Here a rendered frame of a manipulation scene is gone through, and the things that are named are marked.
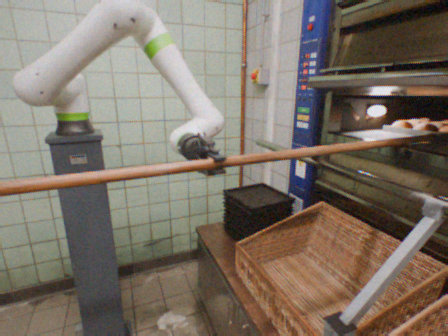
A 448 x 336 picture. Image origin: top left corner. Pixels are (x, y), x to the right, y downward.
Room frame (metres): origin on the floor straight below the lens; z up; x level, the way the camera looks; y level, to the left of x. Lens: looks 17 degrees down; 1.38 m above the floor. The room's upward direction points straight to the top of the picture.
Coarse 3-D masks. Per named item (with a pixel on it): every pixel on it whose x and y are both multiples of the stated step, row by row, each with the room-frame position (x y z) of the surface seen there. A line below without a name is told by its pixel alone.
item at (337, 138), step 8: (328, 136) 1.26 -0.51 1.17; (336, 136) 1.22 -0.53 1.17; (344, 136) 1.18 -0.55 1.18; (352, 136) 1.18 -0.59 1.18; (376, 152) 1.02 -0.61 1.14; (384, 152) 0.99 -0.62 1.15; (392, 152) 0.96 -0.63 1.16; (400, 152) 0.94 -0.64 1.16; (408, 152) 0.91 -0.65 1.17; (416, 152) 0.89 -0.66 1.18; (424, 152) 0.87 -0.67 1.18; (432, 152) 0.87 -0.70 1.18; (440, 152) 0.87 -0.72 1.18; (408, 160) 0.91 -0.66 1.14; (416, 160) 0.88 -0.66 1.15; (424, 160) 0.86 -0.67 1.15; (432, 160) 0.84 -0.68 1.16; (440, 160) 0.82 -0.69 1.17
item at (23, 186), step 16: (352, 144) 0.88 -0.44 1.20; (368, 144) 0.90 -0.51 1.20; (384, 144) 0.93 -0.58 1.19; (400, 144) 0.97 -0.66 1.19; (192, 160) 0.68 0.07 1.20; (208, 160) 0.68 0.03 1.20; (224, 160) 0.70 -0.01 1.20; (240, 160) 0.71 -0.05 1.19; (256, 160) 0.73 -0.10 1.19; (272, 160) 0.76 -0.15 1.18; (64, 176) 0.56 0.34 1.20; (80, 176) 0.56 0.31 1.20; (96, 176) 0.57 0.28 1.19; (112, 176) 0.59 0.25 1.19; (128, 176) 0.60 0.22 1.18; (144, 176) 0.61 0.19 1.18; (0, 192) 0.51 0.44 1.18; (16, 192) 0.52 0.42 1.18
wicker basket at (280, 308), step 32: (288, 224) 1.13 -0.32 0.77; (320, 224) 1.17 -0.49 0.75; (352, 224) 1.03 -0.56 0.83; (256, 256) 1.07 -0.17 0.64; (288, 256) 1.14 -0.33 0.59; (320, 256) 1.10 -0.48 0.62; (352, 256) 0.97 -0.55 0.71; (384, 256) 0.87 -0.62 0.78; (416, 256) 0.79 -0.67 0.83; (256, 288) 0.87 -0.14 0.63; (288, 288) 0.92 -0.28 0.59; (320, 288) 0.92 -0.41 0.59; (416, 288) 0.66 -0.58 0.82; (288, 320) 0.68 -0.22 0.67; (320, 320) 0.76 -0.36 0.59; (384, 320) 0.62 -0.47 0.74
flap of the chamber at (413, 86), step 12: (312, 84) 1.18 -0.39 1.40; (324, 84) 1.12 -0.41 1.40; (336, 84) 1.06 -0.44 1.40; (348, 84) 1.00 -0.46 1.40; (360, 84) 0.96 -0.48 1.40; (372, 84) 0.91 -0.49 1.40; (384, 84) 0.87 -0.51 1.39; (396, 84) 0.84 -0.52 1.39; (408, 84) 0.81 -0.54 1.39; (420, 84) 0.77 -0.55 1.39; (432, 84) 0.75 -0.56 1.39; (444, 84) 0.72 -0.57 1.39
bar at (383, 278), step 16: (272, 144) 1.04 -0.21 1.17; (304, 160) 0.85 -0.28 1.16; (320, 160) 0.79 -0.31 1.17; (352, 176) 0.67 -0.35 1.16; (368, 176) 0.63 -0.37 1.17; (384, 192) 0.59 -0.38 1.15; (400, 192) 0.55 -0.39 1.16; (416, 192) 0.53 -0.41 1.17; (432, 208) 0.48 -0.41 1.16; (432, 224) 0.47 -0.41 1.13; (416, 240) 0.46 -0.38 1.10; (400, 256) 0.45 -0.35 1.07; (384, 272) 0.44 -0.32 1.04; (368, 288) 0.43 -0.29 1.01; (384, 288) 0.43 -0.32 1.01; (352, 304) 0.43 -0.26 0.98; (368, 304) 0.42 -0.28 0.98; (336, 320) 0.41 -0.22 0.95; (352, 320) 0.41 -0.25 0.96
